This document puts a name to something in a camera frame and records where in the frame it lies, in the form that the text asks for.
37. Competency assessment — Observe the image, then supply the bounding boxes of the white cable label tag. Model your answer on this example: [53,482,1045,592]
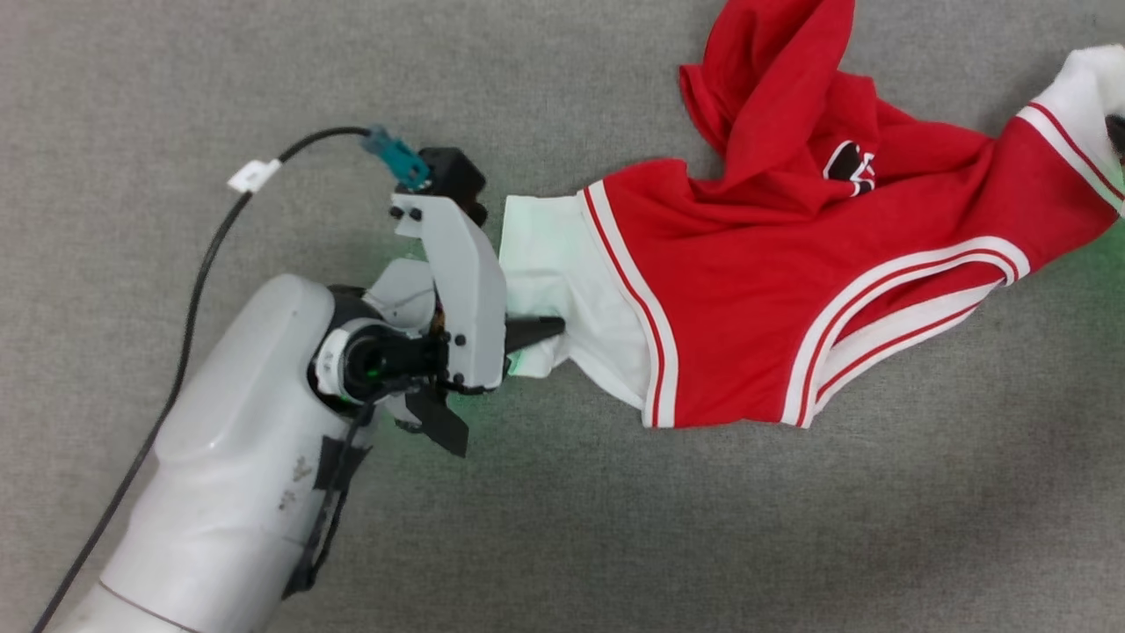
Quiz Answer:
[227,158,283,194]

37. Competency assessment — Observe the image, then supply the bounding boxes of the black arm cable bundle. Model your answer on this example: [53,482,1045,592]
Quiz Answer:
[281,400,374,600]

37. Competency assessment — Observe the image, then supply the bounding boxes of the teal cable connector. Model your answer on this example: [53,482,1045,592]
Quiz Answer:
[363,126,433,192]

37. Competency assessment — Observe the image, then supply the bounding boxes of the red and white jersey shirt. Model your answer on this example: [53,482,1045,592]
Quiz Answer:
[499,0,1125,430]

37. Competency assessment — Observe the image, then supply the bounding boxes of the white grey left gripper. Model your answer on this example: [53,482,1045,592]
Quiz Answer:
[365,193,566,393]

